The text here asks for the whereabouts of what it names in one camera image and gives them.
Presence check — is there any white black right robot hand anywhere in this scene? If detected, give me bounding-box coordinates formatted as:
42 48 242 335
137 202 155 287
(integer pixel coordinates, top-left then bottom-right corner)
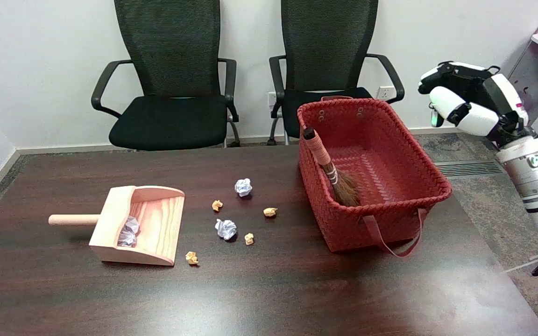
418 61 529 138

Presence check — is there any small brown straw broom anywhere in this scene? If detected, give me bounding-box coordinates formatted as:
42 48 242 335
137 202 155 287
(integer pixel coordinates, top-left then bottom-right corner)
302 127 361 207

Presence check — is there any floor vent grille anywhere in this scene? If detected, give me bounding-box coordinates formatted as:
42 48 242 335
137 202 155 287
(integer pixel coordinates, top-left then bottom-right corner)
435 160 505 178

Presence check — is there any red woven basket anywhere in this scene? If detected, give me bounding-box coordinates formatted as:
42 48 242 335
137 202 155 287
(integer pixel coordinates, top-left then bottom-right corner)
297 96 453 258

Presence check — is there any black mesh office chair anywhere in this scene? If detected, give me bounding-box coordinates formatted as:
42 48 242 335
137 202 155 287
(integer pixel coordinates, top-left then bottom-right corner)
268 0 405 146
91 0 241 151

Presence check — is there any wooden dustpan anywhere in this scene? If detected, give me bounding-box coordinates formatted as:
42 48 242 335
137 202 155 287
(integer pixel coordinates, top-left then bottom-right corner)
48 185 185 267

